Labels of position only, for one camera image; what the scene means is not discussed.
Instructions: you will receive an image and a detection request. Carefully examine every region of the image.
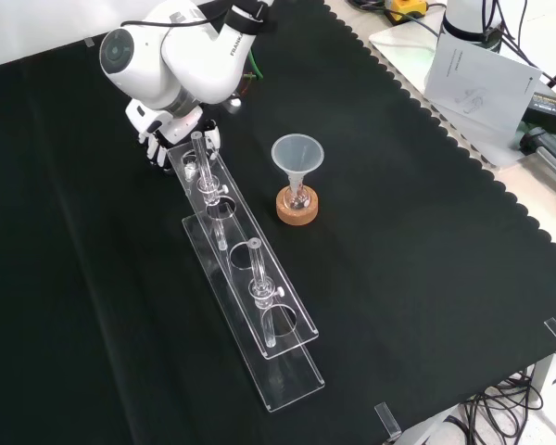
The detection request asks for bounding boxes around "yellow stop button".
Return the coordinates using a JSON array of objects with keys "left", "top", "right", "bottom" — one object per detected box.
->
[{"left": 384, "top": 0, "right": 428, "bottom": 24}]

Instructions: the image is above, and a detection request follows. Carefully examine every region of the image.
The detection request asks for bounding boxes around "small round-bottom glass flask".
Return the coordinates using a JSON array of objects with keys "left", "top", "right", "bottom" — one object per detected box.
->
[{"left": 283, "top": 181, "right": 311, "bottom": 212}]

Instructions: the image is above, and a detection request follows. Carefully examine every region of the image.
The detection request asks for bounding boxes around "green cable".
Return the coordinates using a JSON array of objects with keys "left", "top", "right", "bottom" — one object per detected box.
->
[{"left": 247, "top": 45, "right": 267, "bottom": 83}]

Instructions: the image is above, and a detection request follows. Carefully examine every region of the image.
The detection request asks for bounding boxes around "black bench cloth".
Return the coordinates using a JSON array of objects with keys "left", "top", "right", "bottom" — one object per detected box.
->
[{"left": 0, "top": 0, "right": 556, "bottom": 445}]

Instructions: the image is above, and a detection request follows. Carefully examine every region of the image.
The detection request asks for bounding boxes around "white paper booklet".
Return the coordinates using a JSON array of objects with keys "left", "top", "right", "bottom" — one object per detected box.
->
[{"left": 423, "top": 34, "right": 544, "bottom": 140}]

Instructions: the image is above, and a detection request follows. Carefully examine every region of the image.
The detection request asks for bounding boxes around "translucent plastic funnel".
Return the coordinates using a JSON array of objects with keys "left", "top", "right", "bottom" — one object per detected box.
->
[{"left": 271, "top": 133, "right": 325, "bottom": 196}]

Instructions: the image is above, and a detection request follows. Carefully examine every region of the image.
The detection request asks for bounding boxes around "cork ring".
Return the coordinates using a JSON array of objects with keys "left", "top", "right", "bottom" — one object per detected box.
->
[{"left": 275, "top": 184, "right": 320, "bottom": 227}]

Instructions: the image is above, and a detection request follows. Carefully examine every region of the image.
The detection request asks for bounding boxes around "grey bench leg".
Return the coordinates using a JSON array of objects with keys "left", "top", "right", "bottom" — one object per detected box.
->
[{"left": 531, "top": 351, "right": 556, "bottom": 410}]

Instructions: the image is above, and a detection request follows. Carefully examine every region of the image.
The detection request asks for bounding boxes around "black cable bundle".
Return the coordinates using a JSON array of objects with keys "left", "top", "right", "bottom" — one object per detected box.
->
[{"left": 457, "top": 365, "right": 546, "bottom": 445}]

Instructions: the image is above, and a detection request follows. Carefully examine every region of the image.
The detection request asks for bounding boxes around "black power adapter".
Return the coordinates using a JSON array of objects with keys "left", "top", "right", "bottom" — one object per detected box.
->
[{"left": 524, "top": 90, "right": 556, "bottom": 138}]

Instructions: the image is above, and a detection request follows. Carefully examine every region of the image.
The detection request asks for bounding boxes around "grey handle tool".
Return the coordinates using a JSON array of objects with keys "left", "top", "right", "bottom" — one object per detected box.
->
[{"left": 518, "top": 127, "right": 556, "bottom": 183}]

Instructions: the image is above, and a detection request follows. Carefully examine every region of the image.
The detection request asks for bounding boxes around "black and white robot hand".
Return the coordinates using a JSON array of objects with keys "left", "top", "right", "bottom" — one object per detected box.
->
[{"left": 124, "top": 100, "right": 222, "bottom": 175}]

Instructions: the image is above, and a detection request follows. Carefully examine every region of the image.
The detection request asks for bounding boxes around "pale board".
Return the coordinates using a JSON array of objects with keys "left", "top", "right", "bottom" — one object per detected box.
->
[{"left": 368, "top": 20, "right": 535, "bottom": 169}]

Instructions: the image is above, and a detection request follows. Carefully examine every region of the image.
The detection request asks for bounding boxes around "clear acrylic funnel stand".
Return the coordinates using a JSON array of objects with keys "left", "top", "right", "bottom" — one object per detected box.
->
[{"left": 165, "top": 131, "right": 326, "bottom": 414}]

